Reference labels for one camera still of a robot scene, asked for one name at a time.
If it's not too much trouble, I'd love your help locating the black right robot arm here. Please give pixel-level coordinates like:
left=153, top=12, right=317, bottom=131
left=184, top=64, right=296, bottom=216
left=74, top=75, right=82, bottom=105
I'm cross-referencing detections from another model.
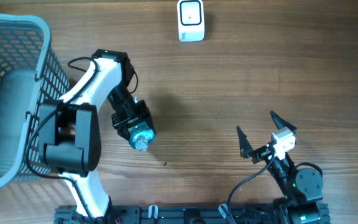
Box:
left=227, top=111, right=323, bottom=223

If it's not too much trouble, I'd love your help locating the black right camera cable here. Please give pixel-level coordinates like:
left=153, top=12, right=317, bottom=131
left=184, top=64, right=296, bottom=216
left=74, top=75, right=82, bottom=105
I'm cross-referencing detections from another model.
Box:
left=227, top=148, right=276, bottom=224

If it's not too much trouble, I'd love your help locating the grey plastic mesh basket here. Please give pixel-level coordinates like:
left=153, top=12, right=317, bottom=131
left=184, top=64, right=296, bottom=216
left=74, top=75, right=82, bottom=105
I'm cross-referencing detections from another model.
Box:
left=0, top=14, right=70, bottom=188

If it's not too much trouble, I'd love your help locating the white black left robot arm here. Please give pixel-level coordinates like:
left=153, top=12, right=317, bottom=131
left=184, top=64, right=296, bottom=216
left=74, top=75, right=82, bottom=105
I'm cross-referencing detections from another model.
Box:
left=36, top=49, right=157, bottom=223

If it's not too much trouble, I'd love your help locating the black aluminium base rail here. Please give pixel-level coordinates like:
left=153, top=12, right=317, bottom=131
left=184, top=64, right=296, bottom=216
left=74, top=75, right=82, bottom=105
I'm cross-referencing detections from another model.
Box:
left=53, top=203, right=331, bottom=224

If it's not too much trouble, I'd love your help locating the teal mouthwash bottle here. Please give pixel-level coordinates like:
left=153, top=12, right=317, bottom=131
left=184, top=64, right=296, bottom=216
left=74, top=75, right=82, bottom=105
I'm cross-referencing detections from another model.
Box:
left=129, top=122, right=155, bottom=151

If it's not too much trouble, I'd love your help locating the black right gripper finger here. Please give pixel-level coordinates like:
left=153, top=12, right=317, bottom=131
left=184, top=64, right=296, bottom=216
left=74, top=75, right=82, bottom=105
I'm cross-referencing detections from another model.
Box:
left=236, top=126, right=254, bottom=159
left=270, top=111, right=297, bottom=131

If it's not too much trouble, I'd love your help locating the white barcode scanner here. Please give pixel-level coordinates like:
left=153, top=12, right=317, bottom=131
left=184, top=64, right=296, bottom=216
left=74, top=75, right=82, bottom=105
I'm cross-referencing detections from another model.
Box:
left=177, top=0, right=205, bottom=42

